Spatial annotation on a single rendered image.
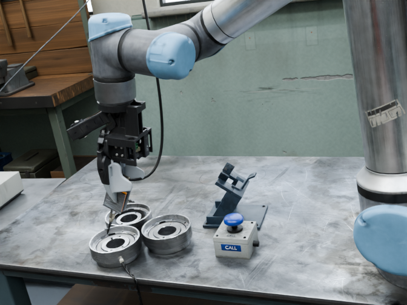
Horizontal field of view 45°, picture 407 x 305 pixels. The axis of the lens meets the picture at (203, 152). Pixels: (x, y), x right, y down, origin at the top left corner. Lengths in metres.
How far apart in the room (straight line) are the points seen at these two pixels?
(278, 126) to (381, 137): 1.98
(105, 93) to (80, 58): 1.95
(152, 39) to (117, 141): 0.21
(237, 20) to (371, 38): 0.29
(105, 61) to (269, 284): 0.48
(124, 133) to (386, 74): 0.50
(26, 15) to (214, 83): 1.10
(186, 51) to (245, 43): 1.74
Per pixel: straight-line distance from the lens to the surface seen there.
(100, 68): 0.88
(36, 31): 2.96
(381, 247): 0.71
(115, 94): 0.89
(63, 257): 1.11
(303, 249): 0.99
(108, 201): 1.03
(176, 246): 1.01
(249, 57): 2.56
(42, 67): 3.00
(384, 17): 0.63
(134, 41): 0.83
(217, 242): 0.97
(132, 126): 0.91
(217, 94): 2.66
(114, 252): 1.00
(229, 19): 0.86
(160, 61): 0.80
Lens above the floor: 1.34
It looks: 21 degrees down
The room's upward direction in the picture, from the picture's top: 8 degrees counter-clockwise
